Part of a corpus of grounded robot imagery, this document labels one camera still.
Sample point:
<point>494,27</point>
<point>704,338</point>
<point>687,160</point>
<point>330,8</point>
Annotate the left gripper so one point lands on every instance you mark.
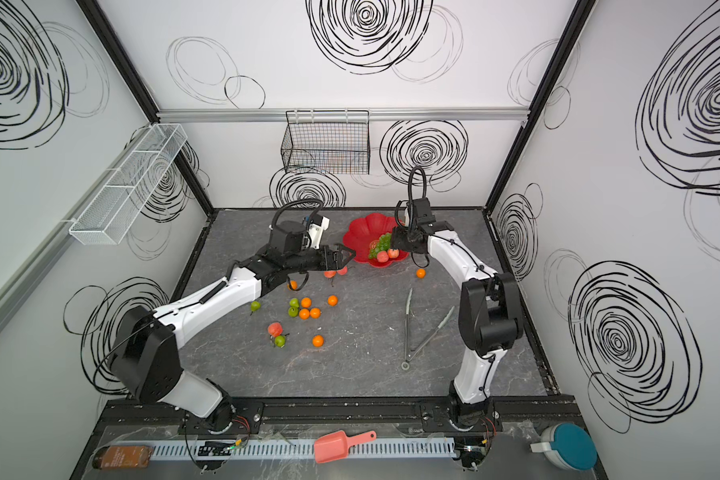
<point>325,258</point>

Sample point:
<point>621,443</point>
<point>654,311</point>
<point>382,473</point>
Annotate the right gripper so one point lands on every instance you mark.
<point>401,241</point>

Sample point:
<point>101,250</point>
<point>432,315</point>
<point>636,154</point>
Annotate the green fake grape bunch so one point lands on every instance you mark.
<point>381,244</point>

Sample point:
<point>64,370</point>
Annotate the red flower-shaped fruit bowl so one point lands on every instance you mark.
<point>364,231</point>

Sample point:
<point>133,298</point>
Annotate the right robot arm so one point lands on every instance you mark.
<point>490,315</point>

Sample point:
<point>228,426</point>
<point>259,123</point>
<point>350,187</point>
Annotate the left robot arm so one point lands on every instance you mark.
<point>145,357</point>

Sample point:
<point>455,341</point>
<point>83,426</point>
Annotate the orange front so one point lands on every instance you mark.
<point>318,341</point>

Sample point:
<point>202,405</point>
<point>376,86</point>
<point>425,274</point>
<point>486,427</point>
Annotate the metal kitchen tongs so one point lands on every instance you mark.
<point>415,339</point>

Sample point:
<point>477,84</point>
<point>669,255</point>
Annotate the pink plastic scoop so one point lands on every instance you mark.
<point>335,446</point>

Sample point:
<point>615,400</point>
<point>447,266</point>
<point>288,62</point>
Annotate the teal and white container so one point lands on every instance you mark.
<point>567,446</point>

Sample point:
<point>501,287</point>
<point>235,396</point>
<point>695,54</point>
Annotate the brown bottle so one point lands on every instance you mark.
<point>115,457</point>

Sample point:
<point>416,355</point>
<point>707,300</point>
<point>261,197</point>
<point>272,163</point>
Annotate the black wire basket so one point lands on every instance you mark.
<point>332,141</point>

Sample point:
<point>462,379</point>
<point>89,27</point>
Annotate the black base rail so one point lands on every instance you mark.
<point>428,413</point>

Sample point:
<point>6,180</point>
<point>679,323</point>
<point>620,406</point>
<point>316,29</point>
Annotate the white slotted cable duct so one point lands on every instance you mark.
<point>300,449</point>

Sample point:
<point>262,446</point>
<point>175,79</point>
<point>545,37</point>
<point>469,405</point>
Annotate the white wire shelf basket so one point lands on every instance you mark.
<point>144,183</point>

